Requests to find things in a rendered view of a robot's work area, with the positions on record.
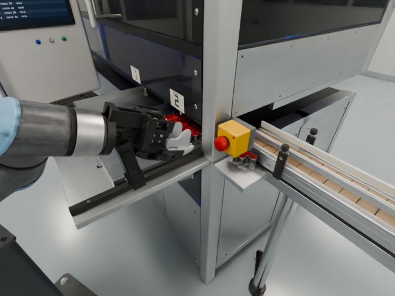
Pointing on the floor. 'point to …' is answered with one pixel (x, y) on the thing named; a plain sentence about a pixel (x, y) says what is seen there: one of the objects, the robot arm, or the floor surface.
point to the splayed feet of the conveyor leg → (255, 275)
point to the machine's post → (216, 116)
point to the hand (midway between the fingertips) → (187, 148)
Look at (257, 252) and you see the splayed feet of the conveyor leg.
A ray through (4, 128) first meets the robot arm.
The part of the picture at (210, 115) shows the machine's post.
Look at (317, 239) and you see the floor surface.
